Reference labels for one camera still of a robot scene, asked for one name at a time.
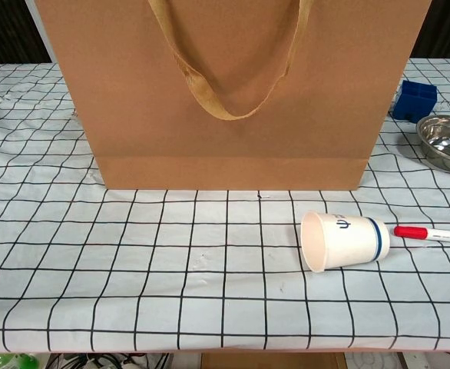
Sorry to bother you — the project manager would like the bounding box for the black grid white tablecloth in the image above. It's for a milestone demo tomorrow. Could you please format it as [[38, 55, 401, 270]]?
[[0, 57, 450, 353]]

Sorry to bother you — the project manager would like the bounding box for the red-capped white marker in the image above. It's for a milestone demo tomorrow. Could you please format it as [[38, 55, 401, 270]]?
[[392, 224, 450, 245]]

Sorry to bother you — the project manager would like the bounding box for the white paper cup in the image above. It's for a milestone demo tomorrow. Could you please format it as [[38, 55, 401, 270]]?
[[299, 210, 391, 274]]

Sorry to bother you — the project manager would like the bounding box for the brown cardboard board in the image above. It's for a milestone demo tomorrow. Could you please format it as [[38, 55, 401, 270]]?
[[200, 351, 347, 369]]

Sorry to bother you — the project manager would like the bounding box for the floor cable tangle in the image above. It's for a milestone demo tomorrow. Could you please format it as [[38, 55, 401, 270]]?
[[36, 351, 172, 369]]

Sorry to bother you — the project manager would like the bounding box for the bright green plastic item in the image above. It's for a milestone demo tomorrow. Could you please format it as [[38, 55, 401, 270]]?
[[0, 352, 38, 369]]

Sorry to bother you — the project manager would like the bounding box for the stainless steel bowl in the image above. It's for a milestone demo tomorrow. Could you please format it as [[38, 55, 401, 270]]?
[[415, 115, 450, 173]]

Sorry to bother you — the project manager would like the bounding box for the brown paper bag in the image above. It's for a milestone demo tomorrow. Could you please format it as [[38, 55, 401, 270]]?
[[35, 0, 433, 192]]

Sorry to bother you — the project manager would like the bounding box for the blue plastic box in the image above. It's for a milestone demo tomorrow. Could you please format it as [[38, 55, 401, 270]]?
[[392, 79, 439, 125]]

